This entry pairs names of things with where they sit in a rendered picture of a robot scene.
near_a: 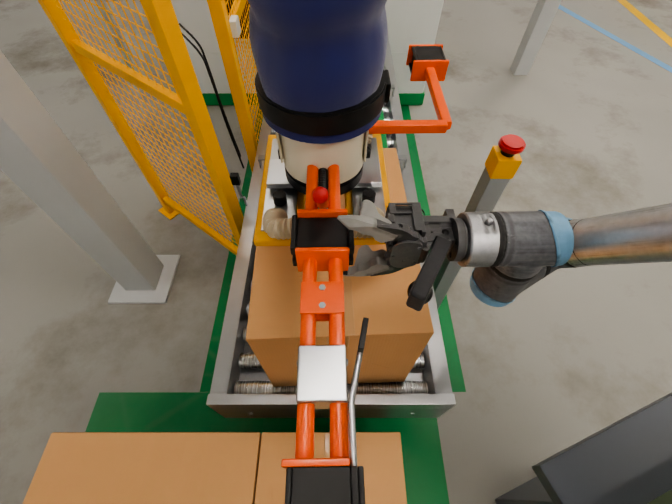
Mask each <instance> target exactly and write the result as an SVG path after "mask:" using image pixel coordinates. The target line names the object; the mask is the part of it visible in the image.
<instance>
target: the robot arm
mask: <svg viewBox="0 0 672 504"><path fill-rule="evenodd" d="M396 205H411V206H396ZM422 211H423V210H422V209H421V204H420V202H404V203H388V207H387V210H386V216H385V217H383V216H381V215H380V214H379V213H378V211H377V209H376V207H375V205H374V203H373V202H372V201H370V200H363V202H362V205H361V208H360V212H359V215H338V216H337V220H338V221H339V222H340V223H341V224H342V225H343V226H344V227H345V228H346V229H348V230H354V231H358V232H359V233H361V234H362V235H369V236H372V237H373V238H374V239H375V240H376V241H378V242H381V243H383V242H384V243H386V249H387V251H386V250H384V249H380V250H377V251H372V250H371V248H370V247H369V246H368V245H363V246H361V247H360V248H359V250H358V253H357V257H356V261H355V265H354V266H352V267H349V269H348V271H343V276H355V277H362V276H378V275H385V274H391V273H394V272H397V271H400V270H402V269H404V268H407V267H411V266H414V265H416V264H420V262H421V263H424V264H423V266H422V268H421V270H420V272H419V274H418V276H417V278H416V280H414V281H413V282H412V283H411V284H410V285H409V287H408V289H407V294H408V295H407V296H408V299H407V302H406V305H407V306H408V307H410V308H412V309H414V310H416V311H421V310H422V308H423V305H424V304H426V303H428V302H429V301H430V300H431V298H432V296H433V288H432V286H433V284H434V281H435V279H436V277H437V275H438V273H439V271H440V268H441V266H442V264H443V262H444V260H445V258H446V256H447V258H448V260H449V261H451V262H453V261H457V263H458V264H459V265H460V266H461V267H475V268H474V269H473V271H472V275H471V277H470V288H471V290H472V292H473V294H474V295H475V296H476V297H477V298H478V299H479V300H480V301H481V302H483V303H485V304H487V305H489V306H493V307H503V306H506V305H508V304H510V303H512V302H513V301H514V300H515V299H516V296H518V295H519V294H520V293H521V292H523V291H524V290H526V289H527V288H529V287H530V286H532V285H533V284H535V283H537V282H538V281H540V280H541V279H543V278H544V277H546V276H548V275H549V274H551V273H552V272H554V271H555V270H557V269H560V268H577V267H586V266H595V265H617V264H639V263H661V262H672V203H669V204H663V205H658V206H652V207H646V208H641V209H635V210H630V211H624V212H619V213H613V214H608V215H602V216H597V217H591V218H586V219H571V218H568V217H565V216H564V215H563V214H561V213H559V212H556V211H544V210H538V211H496V212H461V213H460V214H459V215H458V216H457V218H456V217H455V213H454V209H445V211H444V214H443V215H433V216H425V213H424V211H423V213H424V216H423V214H422ZM430 249H431V250H430ZM429 251H430V252H429ZM428 253H429V254H428ZM427 255H428V256H427Z"/></svg>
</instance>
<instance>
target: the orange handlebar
mask: <svg viewBox="0 0 672 504"><path fill-rule="evenodd" d="M425 78H426V81H427V85H428V88H429V91H430V95H431V98H432V101H433V105H434V108H435V112H436V115H437V118H438V120H378V121H377V122H376V123H375V125H374V126H373V127H372V128H370V129H369V134H412V133H446V131H447V130H449V129H450V128H451V125H452V120H451V117H450V114H449V111H448V108H447V105H446V102H445V99H444V96H443V93H442V89H441V86H440V83H439V80H438V77H437V74H436V71H435V68H434V67H427V68H426V69H425ZM316 187H318V168H317V167H316V166H315V165H308V166H307V179H306V203H305V209H318V206H317V205H316V203H315V202H314V201H313V199H312V196H311V195H312V191H313V190H314V189H315V188H316ZM328 193H329V206H328V209H341V199H340V170H339V165H337V164H333V165H331V166H329V167H328ZM344 313H345V306H344V282H343V261H342V260H341V259H340V258H332V259H330V260H329V281H328V282H317V261H316V260H315V259H312V258H307V259H305V260H303V275H302V282H301V297H300V314H301V323H300V346H305V345H316V321H329V345H345V317H344ZM314 418H315V405H314V404H311V403H301V404H297V419H296V443H295V459H298V458H314ZM346 457H348V458H349V434H348V405H347V403H331V404H330V458H346Z"/></svg>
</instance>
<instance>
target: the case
mask: <svg viewBox="0 0 672 504"><path fill-rule="evenodd" d="M383 153H384V160H385V167H386V174H387V181H388V188H389V195H390V202H391V203H404V202H407V198H406V193H405V189H404V184H403V179H402V174H401V169H400V164H399V160H398V155H397V150H396V148H383ZM292 257H293V255H292V254H291V251H290V246H256V251H255V260H254V269H253V278H252V287H251V296H250V305H249V314H248V323H247V332H246V340H247V342H248V344H249V345H250V347H251V349H252V351H253V352H254V354H255V356H256V357H257V359H258V361H259V362H260V364H261V366H262V368H263V369H264V371H265V373H266V374H267V376H268V378H269V379H270V381H271V383H272V385H273V386H274V387H280V386H297V360H298V347H299V346H300V323H301V314H300V297H301V282H302V275H303V271H300V272H299V271H298V267H297V266H293V261H292ZM420 270H421V266H420V264H416V265H414V266H411V267H407V268H404V269H402V270H400V271H397V272H394V273H391V274H385V275H378V276H362V277H355V276H343V282H344V306H345V313H344V317H345V346H346V359H348V366H347V384H351V382H352V377H353V371H354V366H355V360H356V355H357V350H358V344H359V339H360V333H361V327H362V321H363V318H364V317H366V318H369V322H368V328H367V334H366V340H365V346H364V351H363V356H362V362H361V367H360V373H359V379H358V383H381V382H404V381H405V379H406V377H407V376H408V374H409V373H410V371H411V369H412V368H413V366H414V364H415V363H416V361H417V359H418V358H419V356H420V355H421V353H422V351H423V350H424V348H425V346H426V345H427V343H428V342H429V340H430V338H431V337H432V335H433V333H434V329H433V324H432V319H431V315H430V310H429V305H428V303H426V304H424V305H423V308H422V310H421V311H416V310H414V309H412V308H410V307H408V306H407V305H406V302H407V299H408V296H407V295H408V294H407V289H408V287H409V285H410V284H411V283H412V282H413V281H414V280H416V278H417V276H418V274H419V272H420ZM316 345H329V321H316Z"/></svg>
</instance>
